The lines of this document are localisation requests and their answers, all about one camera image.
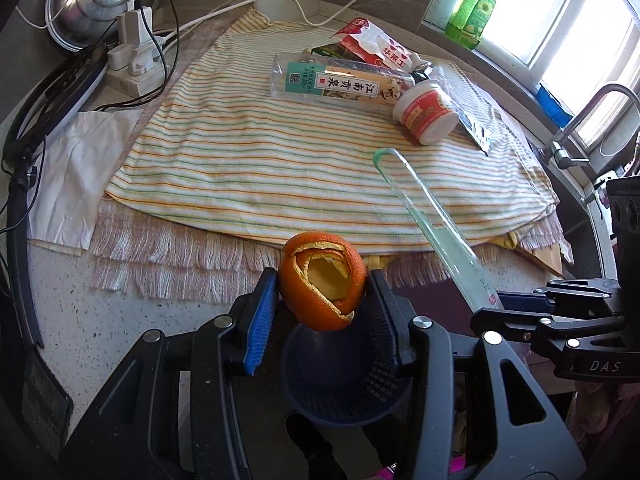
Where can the orange peel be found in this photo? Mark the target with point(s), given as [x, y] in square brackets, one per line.
[321, 279]

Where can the white power strip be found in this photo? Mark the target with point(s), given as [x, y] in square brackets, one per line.
[136, 70]

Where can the black ring lamp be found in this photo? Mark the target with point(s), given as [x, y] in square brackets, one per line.
[46, 111]

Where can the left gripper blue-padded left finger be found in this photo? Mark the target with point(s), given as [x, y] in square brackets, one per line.
[257, 319]

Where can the white charger plug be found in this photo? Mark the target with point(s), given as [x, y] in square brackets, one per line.
[134, 26]

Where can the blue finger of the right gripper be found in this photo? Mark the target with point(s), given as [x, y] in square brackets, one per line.
[526, 302]

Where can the blue sponge on sill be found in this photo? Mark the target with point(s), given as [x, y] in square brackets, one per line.
[552, 107]

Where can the pink fringed towel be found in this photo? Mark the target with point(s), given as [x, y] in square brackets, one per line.
[165, 260]

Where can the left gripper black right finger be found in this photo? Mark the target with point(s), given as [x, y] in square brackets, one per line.
[388, 318]

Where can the blue plastic trash basket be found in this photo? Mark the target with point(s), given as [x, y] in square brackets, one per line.
[338, 379]

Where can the clear plastic bottle with label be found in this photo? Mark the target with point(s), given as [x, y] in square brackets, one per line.
[316, 78]

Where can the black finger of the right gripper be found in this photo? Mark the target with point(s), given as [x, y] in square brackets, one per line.
[515, 326]

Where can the white paper sheet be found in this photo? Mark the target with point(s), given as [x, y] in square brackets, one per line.
[76, 170]

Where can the white plastic jar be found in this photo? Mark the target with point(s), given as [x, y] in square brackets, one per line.
[427, 112]

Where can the striped yellow cloth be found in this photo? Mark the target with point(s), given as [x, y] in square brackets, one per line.
[223, 154]

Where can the red white paper carton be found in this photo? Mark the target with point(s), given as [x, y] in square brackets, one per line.
[373, 46]

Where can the green dish soap bottle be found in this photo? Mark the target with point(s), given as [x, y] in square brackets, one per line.
[466, 25]

